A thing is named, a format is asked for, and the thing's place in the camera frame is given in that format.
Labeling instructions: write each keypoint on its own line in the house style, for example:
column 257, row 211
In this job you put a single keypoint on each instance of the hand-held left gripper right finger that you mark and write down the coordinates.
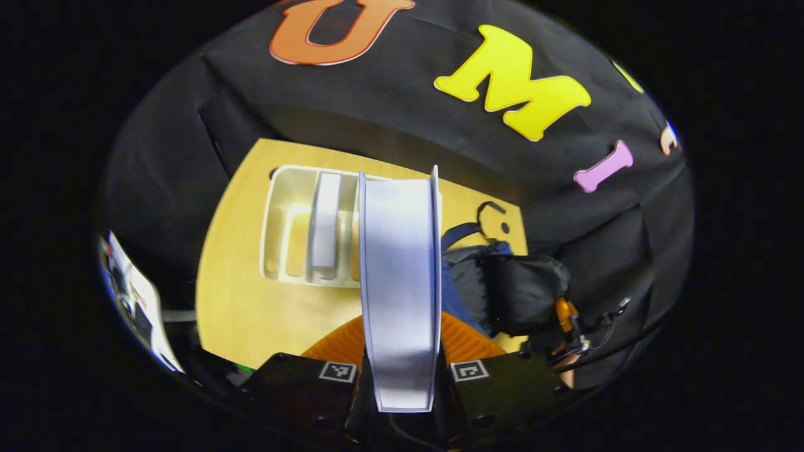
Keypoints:
column 502, row 392

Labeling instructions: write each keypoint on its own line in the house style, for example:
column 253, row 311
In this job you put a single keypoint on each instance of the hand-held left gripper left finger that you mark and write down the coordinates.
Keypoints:
column 295, row 389

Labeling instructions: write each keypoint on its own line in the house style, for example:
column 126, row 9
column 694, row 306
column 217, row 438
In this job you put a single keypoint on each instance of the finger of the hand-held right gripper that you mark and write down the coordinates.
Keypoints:
column 565, row 315

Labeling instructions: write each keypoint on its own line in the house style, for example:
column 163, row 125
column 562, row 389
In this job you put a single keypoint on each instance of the blue schoolbag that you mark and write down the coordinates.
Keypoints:
column 521, row 289

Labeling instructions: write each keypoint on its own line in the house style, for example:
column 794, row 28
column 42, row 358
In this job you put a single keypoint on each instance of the white book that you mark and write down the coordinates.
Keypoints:
column 325, row 226
column 399, row 282

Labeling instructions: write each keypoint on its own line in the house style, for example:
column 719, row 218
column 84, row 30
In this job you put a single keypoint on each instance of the white bookshelf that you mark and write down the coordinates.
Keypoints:
column 279, row 220

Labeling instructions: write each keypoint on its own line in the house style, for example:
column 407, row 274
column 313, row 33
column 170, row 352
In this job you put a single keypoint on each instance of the white paper sheet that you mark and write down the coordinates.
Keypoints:
column 147, row 301

